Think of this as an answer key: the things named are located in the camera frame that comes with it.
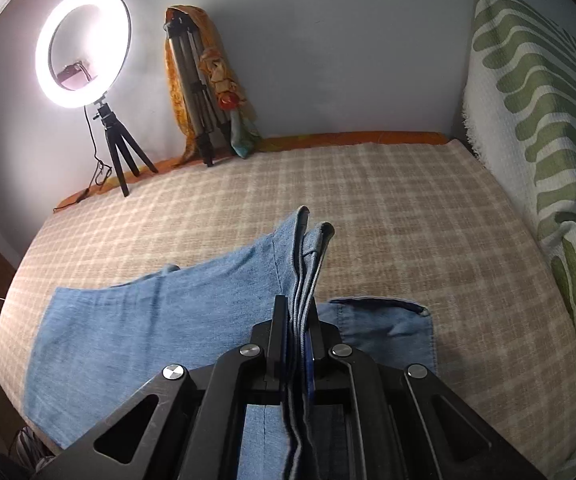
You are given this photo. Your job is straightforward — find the black gooseneck phone holder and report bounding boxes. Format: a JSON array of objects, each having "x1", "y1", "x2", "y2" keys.
[{"x1": 54, "y1": 60, "x2": 92, "y2": 89}]

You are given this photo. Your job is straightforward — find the white ring light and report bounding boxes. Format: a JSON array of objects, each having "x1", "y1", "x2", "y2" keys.
[{"x1": 34, "y1": 0, "x2": 133, "y2": 109}]

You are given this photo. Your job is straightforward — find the light blue denim pants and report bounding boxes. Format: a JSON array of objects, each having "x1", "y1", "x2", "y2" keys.
[{"x1": 25, "y1": 205, "x2": 436, "y2": 480}]

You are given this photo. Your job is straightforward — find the grey striped clothing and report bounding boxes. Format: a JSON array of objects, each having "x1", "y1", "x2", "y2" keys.
[{"x1": 10, "y1": 427, "x2": 51, "y2": 471}]

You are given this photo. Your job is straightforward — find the small black tripod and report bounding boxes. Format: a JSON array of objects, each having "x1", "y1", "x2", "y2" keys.
[{"x1": 93, "y1": 100, "x2": 159, "y2": 197}]

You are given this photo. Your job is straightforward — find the folded grey tripod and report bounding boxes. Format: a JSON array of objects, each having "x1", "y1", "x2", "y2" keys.
[{"x1": 163, "y1": 14, "x2": 234, "y2": 167}]

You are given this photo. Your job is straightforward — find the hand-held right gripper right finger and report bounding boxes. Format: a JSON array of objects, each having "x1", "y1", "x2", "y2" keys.
[{"x1": 308, "y1": 322, "x2": 551, "y2": 480}]

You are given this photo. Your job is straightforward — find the beige plaid bed cover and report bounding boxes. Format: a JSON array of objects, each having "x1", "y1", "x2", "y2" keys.
[{"x1": 0, "y1": 141, "x2": 576, "y2": 471}]

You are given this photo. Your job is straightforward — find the green striped pillow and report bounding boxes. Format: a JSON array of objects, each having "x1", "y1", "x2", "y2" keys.
[{"x1": 460, "y1": 0, "x2": 576, "y2": 478}]

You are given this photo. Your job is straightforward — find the black ring light cable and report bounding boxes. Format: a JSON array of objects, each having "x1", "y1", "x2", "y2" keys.
[{"x1": 53, "y1": 105, "x2": 111, "y2": 211}]

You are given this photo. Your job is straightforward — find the orange bed sheet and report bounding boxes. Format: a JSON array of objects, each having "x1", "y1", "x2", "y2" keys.
[{"x1": 52, "y1": 131, "x2": 451, "y2": 215}]

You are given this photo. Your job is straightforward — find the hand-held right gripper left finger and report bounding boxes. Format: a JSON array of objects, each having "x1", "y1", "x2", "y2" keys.
[{"x1": 30, "y1": 295, "x2": 289, "y2": 480}]

